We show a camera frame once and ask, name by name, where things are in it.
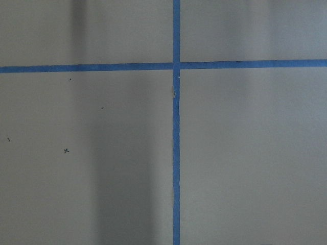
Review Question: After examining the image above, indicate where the blue tape strip vertical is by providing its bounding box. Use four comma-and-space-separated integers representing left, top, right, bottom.
172, 0, 180, 245

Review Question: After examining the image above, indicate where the blue tape strip horizontal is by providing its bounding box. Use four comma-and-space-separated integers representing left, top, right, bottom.
1, 59, 326, 74

